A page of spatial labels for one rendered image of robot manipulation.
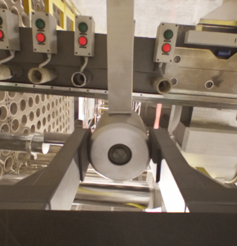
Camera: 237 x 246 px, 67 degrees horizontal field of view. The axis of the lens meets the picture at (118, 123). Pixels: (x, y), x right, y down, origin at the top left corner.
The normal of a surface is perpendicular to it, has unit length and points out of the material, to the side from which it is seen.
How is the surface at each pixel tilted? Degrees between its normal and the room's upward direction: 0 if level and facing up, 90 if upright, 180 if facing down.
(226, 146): 90
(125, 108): 90
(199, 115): 90
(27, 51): 90
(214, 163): 68
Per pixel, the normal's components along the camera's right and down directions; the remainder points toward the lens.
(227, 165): -0.05, 0.64
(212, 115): -0.02, 0.30
